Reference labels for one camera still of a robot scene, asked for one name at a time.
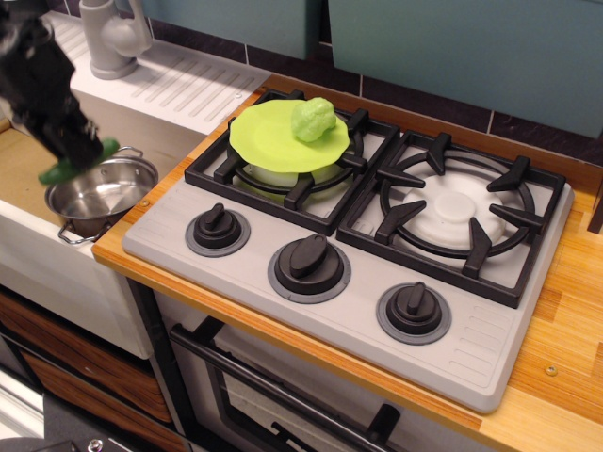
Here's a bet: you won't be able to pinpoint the black stove knob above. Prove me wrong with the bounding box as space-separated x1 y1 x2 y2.
186 202 251 258
268 234 351 304
376 282 452 346

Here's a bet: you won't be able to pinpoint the grey toy stove top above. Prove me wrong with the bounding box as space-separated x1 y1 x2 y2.
122 168 546 412

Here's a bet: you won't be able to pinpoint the grey toy faucet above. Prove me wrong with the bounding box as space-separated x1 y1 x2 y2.
79 0 153 80

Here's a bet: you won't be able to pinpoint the black right stove knob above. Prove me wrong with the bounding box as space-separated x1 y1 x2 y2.
376 282 452 346

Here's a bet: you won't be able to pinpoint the black middle stove knob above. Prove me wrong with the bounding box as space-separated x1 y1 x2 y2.
268 234 351 304

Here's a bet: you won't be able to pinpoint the small stainless steel pot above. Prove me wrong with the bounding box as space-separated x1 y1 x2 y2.
45 146 158 246

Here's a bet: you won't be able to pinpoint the black oven door handle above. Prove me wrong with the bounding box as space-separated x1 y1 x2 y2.
170 324 399 451

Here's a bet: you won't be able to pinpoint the wooden drawer fronts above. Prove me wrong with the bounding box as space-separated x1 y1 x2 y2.
1 287 189 451

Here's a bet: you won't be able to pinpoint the light green toy cauliflower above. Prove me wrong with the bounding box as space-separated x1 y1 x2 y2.
290 97 336 142

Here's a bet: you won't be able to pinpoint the black left stove knob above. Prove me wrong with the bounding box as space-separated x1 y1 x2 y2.
186 202 251 258

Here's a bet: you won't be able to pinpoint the white toy sink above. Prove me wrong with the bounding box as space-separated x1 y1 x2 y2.
1 12 269 359

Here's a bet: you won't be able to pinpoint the toy oven door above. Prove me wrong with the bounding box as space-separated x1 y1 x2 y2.
158 299 484 451

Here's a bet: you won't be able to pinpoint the black right burner grate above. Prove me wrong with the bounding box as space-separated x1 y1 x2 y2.
337 132 574 308

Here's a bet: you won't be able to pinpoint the dark green toy pickle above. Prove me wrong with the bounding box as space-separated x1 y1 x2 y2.
38 137 120 186

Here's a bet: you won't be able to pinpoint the black burner grate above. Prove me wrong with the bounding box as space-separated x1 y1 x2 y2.
185 89 400 234
337 132 574 308

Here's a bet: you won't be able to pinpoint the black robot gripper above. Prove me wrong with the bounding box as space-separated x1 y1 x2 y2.
1 18 104 170

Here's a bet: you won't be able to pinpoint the lime green plastic plate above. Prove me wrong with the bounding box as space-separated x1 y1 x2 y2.
229 100 350 173

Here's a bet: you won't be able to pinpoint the black left burner grate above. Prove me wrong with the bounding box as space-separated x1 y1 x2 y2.
185 89 400 234

